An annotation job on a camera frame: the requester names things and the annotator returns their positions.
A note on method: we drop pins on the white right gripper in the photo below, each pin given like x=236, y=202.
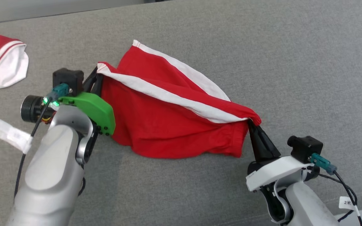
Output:
x=272, y=172

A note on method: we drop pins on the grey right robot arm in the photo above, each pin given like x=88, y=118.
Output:
x=306, y=207

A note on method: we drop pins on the red shorts white side stripes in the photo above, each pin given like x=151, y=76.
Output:
x=156, y=125

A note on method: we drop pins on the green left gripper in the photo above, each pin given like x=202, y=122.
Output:
x=96, y=108

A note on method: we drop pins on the red numbered basketball jersey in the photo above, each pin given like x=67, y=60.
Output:
x=8, y=69

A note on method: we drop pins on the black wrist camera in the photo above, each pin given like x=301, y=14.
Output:
x=68, y=78
x=305, y=147

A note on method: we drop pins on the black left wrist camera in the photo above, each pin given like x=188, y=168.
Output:
x=68, y=78

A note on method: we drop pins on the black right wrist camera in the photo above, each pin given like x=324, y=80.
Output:
x=305, y=147

